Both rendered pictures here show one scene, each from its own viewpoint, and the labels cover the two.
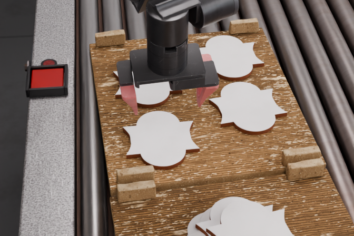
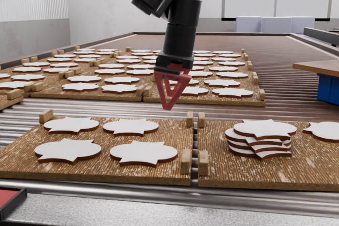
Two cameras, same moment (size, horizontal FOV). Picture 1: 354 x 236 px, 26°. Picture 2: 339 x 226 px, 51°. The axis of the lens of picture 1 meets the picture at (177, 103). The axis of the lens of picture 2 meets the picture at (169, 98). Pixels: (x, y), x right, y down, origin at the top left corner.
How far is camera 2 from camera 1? 1.14 m
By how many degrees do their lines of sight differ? 70
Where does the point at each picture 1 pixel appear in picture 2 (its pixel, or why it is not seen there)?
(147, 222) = (231, 168)
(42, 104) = (25, 211)
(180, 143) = (155, 146)
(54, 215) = (201, 217)
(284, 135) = (163, 124)
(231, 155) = (173, 137)
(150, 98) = (93, 149)
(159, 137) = (143, 151)
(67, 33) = not seen: outside the picture
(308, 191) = (215, 125)
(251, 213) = (245, 126)
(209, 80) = not seen: hidden behind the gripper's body
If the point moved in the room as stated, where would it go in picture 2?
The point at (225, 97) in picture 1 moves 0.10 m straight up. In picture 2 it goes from (116, 129) to (114, 89)
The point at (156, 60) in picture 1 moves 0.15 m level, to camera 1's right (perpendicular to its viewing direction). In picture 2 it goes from (190, 42) to (204, 36)
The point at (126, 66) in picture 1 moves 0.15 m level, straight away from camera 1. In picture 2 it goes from (162, 67) to (82, 65)
